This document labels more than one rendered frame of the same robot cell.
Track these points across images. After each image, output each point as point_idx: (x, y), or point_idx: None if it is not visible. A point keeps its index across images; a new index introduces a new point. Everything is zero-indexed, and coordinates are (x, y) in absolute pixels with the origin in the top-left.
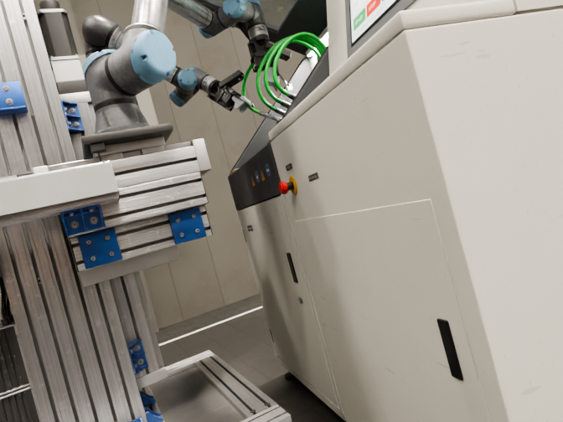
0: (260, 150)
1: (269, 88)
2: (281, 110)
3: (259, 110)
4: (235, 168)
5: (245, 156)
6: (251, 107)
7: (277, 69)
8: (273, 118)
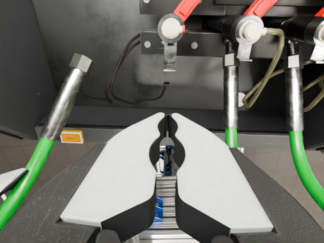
0: (270, 148)
1: (318, 183)
2: (238, 112)
3: (46, 143)
4: (26, 134)
5: (1, 119)
6: (35, 177)
7: (270, 185)
8: (81, 87)
